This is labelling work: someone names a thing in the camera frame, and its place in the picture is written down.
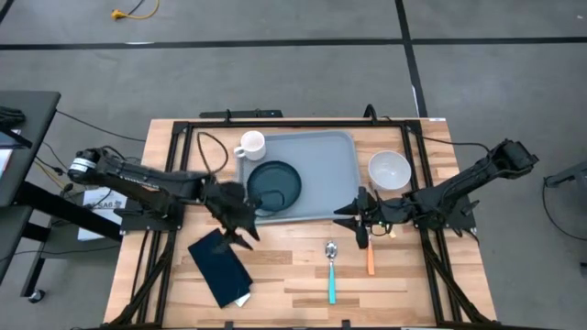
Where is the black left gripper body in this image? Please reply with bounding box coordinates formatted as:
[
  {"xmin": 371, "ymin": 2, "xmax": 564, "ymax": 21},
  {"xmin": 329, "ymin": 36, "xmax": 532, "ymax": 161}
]
[{"xmin": 204, "ymin": 181, "xmax": 258, "ymax": 233}]

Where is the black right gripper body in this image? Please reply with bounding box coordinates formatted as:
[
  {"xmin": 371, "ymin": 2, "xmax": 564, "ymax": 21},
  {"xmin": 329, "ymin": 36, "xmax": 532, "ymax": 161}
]
[{"xmin": 356, "ymin": 185, "xmax": 407, "ymax": 251}]

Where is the dark blue napkin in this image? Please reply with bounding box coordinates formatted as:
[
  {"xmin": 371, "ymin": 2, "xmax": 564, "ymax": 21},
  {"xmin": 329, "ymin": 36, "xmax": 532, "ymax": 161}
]
[{"xmin": 187, "ymin": 227, "xmax": 254, "ymax": 309}]

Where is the orange handled cutlery piece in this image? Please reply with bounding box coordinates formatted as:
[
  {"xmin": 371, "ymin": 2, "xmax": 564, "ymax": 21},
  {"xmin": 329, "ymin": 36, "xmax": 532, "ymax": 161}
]
[{"xmin": 365, "ymin": 233, "xmax": 376, "ymax": 277}]

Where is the white bowl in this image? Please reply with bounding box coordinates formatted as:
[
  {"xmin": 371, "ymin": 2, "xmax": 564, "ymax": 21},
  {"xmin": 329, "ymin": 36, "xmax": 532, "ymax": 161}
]
[{"xmin": 367, "ymin": 149, "xmax": 413, "ymax": 192}]

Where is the dark teal plate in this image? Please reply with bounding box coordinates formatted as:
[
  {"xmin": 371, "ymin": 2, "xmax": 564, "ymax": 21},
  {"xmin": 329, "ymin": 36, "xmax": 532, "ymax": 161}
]
[{"xmin": 246, "ymin": 159, "xmax": 304, "ymax": 214}]

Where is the teal handled spoon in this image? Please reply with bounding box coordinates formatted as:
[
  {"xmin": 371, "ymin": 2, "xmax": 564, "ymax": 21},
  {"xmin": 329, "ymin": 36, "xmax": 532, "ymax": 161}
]
[{"xmin": 324, "ymin": 241, "xmax": 339, "ymax": 305}]

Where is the white mug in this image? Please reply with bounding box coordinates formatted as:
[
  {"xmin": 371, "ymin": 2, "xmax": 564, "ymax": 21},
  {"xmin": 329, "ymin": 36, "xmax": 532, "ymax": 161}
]
[{"xmin": 233, "ymin": 129, "xmax": 268, "ymax": 162}]

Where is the grey plastic tray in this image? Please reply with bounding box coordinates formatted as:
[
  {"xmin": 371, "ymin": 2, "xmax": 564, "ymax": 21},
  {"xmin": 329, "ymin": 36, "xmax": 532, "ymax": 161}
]
[{"xmin": 236, "ymin": 129, "xmax": 362, "ymax": 226}]

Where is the black mounting bar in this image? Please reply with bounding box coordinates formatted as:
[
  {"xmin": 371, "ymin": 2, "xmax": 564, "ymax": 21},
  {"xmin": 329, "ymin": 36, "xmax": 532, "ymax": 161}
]
[{"xmin": 199, "ymin": 108, "xmax": 284, "ymax": 119}]

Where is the white paper sheet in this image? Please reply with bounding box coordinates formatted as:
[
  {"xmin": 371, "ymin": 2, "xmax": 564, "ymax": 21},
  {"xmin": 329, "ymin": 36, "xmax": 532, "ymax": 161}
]
[{"xmin": 77, "ymin": 186, "xmax": 128, "ymax": 242}]

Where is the grey stand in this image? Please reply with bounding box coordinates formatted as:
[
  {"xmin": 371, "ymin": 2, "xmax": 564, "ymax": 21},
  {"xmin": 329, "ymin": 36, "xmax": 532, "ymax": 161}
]
[{"xmin": 544, "ymin": 159, "xmax": 587, "ymax": 190}]

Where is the black desk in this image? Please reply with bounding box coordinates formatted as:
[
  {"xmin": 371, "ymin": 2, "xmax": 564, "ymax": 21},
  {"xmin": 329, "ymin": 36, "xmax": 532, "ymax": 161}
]
[{"xmin": 0, "ymin": 90, "xmax": 125, "ymax": 303}]

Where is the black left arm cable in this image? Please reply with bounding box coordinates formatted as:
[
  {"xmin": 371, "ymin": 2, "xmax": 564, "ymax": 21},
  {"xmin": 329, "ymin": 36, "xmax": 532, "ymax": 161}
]
[{"xmin": 195, "ymin": 131, "xmax": 230, "ymax": 178}]

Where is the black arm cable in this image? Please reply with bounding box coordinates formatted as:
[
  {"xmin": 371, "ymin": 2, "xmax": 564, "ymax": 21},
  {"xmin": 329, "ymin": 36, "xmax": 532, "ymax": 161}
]
[
  {"xmin": 195, "ymin": 131, "xmax": 230, "ymax": 178},
  {"xmin": 406, "ymin": 126, "xmax": 493, "ymax": 155}
]

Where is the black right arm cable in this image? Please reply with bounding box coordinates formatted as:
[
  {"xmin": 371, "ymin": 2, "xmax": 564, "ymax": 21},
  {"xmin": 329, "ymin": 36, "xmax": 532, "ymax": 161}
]
[{"xmin": 406, "ymin": 126, "xmax": 493, "ymax": 155}]

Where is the black table frame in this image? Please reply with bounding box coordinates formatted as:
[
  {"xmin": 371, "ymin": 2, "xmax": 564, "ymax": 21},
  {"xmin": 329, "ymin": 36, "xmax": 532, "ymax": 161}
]
[{"xmin": 103, "ymin": 116, "xmax": 499, "ymax": 330}]

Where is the black floor cable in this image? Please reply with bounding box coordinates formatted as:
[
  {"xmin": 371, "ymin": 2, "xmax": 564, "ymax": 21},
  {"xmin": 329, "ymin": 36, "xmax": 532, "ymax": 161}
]
[
  {"xmin": 54, "ymin": 109, "xmax": 148, "ymax": 143},
  {"xmin": 541, "ymin": 176, "xmax": 587, "ymax": 243}
]

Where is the yellow floor cable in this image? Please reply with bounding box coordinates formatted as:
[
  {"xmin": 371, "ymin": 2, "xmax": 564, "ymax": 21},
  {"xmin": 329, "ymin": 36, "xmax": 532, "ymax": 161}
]
[{"xmin": 110, "ymin": 0, "xmax": 161, "ymax": 21}]

